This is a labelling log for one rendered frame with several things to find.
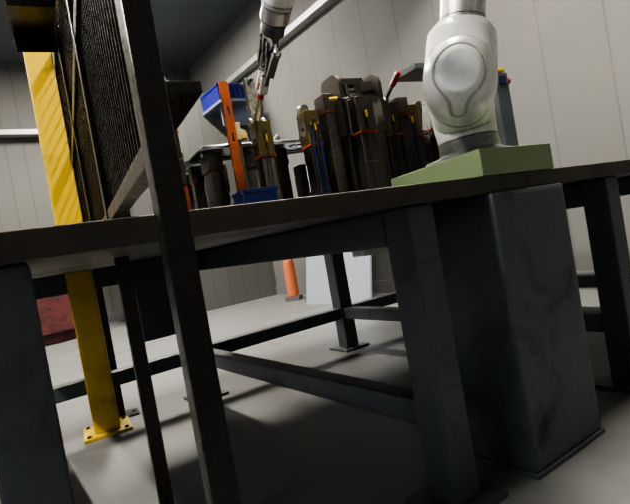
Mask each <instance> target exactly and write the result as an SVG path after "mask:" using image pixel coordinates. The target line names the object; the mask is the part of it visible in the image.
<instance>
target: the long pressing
mask: <svg viewBox="0 0 630 504"><path fill-rule="evenodd" d="M273 142H274V147H277V146H282V148H286V149H287V155H290V154H296V153H303V151H301V146H297V145H301V142H300V140H299V138H298V139H285V140H273ZM291 146H293V147H291ZM242 148H243V152H246V149H248V151H253V146H252V142H245V143H242ZM208 152H221V156H222V161H227V160H231V154H230V149H229V144H218V145H207V146H203V147H201V148H200V149H199V150H198V151H197V152H196V153H195V154H194V155H193V156H192V157H191V158H190V159H189V160H188V163H200V161H199V160H200V159H201V158H202V157H203V156H204V155H205V154H206V153H208Z"/></svg>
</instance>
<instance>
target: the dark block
mask: <svg viewBox="0 0 630 504"><path fill-rule="evenodd" d="M329 97H335V95H334V93H326V94H321V95H320V96H318V97H317V98H316V99H314V106H315V110H318V113H319V118H320V124H321V130H322V136H323V142H324V144H325V145H323V149H324V155H325V160H326V166H327V172H328V178H329V183H330V187H331V190H332V194H333V193H342V192H350V191H349V185H348V179H347V173H346V167H345V162H344V156H343V150H342V144H341V139H340V133H339V127H338V121H337V115H336V112H337V107H336V101H335V100H334V101H329Z"/></svg>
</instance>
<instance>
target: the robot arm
mask: <svg viewBox="0 0 630 504"><path fill-rule="evenodd" d="M294 1H295V0H262V2H261V3H262V4H261V10H260V19H261V25H260V32H261V33H259V45H258V55H257V65H259V66H258V69H259V71H258V77H257V82H256V88H255V89H256V90H258V89H259V95H267V94H268V89H269V83H270V79H274V77H275V73H276V69H277V66H278V62H279V59H280V57H281V53H278V47H279V40H280V39H282V38H283V37H284V34H285V29H286V26H287V25H288V24H289V21H290V16H291V11H292V8H293V3H294ZM259 83H260V88H259ZM497 84H498V47H497V30H496V28H495V27H494V25H493V24H492V23H491V22H490V21H489V20H488V19H487V18H486V0H440V19H439V22H438V23H437V24H436V25H435V26H434V27H433V28H432V30H431V31H430V32H429V34H428V36H427V42H426V53H425V63H424V73H423V91H424V97H425V100H426V103H427V105H428V107H429V112H430V117H431V122H432V126H433V130H434V133H435V137H436V140H437V143H438V147H439V156H440V159H439V160H437V161H434V162H432V163H430V164H428V165H426V167H428V166H431V165H434V164H437V163H440V162H442V161H445V160H448V159H451V158H454V157H457V156H460V155H463V154H466V153H468V152H471V151H474V150H477V149H484V148H496V147H508V146H505V145H502V144H501V141H500V138H499V134H498V130H497V123H496V114H495V104H494V97H495V94H496V90H497Z"/></svg>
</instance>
